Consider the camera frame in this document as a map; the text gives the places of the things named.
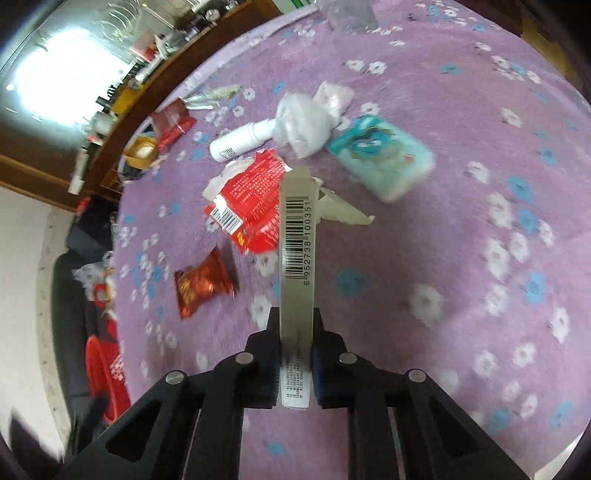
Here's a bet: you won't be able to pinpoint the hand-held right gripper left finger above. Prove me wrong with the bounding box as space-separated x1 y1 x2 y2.
55 307 282 480

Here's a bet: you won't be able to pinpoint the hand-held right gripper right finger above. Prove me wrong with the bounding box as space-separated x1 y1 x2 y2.
310 307 532 480

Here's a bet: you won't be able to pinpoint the long white barcode box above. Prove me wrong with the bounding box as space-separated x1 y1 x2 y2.
277 167 375 410

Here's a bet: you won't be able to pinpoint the red plastic basket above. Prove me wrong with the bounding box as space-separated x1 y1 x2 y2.
85 334 133 424

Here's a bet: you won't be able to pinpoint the white spray bottle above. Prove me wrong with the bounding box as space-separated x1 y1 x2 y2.
209 119 278 162

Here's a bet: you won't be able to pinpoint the clear plastic bag red print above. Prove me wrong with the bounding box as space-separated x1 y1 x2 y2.
272 80 356 158

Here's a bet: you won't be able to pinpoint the red wrapper gold print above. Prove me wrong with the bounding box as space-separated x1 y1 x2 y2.
172 246 239 321

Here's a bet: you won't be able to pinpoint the red barcode wrapper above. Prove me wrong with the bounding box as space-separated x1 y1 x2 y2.
204 150 295 256

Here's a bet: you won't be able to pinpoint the purple floral tablecloth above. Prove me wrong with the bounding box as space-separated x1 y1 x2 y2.
108 0 591 480

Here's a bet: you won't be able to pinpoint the crumpled clear plastic bag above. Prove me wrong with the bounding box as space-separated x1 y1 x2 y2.
73 260 117 302

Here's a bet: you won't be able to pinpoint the black leather sofa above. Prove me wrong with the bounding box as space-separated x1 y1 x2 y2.
50 198 122 409

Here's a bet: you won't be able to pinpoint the teal tissue pack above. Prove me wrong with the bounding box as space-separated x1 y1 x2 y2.
326 115 436 204

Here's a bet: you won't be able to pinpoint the yellow round container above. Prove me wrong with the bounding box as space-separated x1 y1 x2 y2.
123 136 158 169

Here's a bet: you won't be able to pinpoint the red flat packet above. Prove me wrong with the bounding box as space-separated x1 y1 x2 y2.
152 101 197 153

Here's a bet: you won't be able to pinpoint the paper-wrapped chopsticks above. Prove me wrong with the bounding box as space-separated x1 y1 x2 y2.
182 84 243 112

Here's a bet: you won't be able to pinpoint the wooden counter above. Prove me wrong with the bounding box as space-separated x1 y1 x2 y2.
0 0 279 214

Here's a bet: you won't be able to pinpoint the clear plastic mug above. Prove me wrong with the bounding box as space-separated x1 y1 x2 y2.
322 0 378 34

